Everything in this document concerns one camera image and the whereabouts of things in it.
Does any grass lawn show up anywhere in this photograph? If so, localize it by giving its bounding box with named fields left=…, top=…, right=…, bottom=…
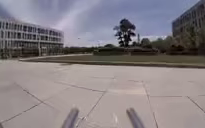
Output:
left=32, top=53, right=205, bottom=66

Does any grey stone kerb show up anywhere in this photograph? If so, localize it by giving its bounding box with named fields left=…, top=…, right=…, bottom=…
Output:
left=18, top=58, right=205, bottom=70

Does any dark hedge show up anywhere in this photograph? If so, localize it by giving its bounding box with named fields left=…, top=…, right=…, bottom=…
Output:
left=63, top=46, right=159, bottom=56

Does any row of trees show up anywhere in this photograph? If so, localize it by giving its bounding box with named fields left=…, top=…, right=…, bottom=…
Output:
left=133, top=25, right=205, bottom=56

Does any pale concrete slab pavement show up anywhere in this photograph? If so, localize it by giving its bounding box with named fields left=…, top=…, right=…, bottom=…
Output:
left=0, top=58, right=205, bottom=128

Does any tall dark tree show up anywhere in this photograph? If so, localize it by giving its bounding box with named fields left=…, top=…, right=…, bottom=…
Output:
left=112, top=18, right=137, bottom=48

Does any grey building with window rows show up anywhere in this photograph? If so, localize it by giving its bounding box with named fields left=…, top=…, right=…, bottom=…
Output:
left=171, top=0, right=205, bottom=38

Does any white building with dark windows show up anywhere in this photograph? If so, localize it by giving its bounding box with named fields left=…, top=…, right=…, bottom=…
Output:
left=0, top=16, right=65, bottom=60

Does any robot's own part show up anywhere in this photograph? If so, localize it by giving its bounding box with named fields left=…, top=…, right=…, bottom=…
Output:
left=125, top=107, right=146, bottom=128
left=61, top=107, right=80, bottom=128

